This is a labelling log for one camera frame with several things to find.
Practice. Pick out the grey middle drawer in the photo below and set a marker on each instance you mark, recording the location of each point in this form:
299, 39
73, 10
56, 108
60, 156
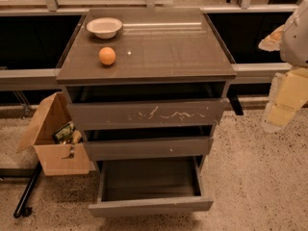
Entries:
141, 143

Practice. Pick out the grey drawer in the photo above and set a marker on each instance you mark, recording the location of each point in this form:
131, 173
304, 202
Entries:
146, 105
150, 187
141, 143

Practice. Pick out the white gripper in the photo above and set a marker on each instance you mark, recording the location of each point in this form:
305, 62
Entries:
295, 41

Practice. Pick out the orange fruit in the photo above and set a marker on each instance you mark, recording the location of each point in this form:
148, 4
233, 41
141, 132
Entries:
107, 55

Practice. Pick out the cardboard box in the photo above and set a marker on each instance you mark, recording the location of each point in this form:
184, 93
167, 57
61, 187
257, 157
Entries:
50, 116

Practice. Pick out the white bowl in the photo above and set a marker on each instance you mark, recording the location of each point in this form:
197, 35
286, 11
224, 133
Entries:
105, 27

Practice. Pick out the grey drawer cabinet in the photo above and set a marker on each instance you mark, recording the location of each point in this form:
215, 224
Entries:
157, 46

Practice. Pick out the green snack bag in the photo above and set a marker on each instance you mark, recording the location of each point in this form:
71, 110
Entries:
64, 134

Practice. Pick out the black metal floor stand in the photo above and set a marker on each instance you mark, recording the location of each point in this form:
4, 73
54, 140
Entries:
22, 209

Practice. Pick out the grey top drawer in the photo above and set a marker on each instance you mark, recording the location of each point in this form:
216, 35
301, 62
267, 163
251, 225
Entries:
146, 105

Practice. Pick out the grey bottom drawer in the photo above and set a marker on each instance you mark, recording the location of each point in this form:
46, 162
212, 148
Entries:
150, 187

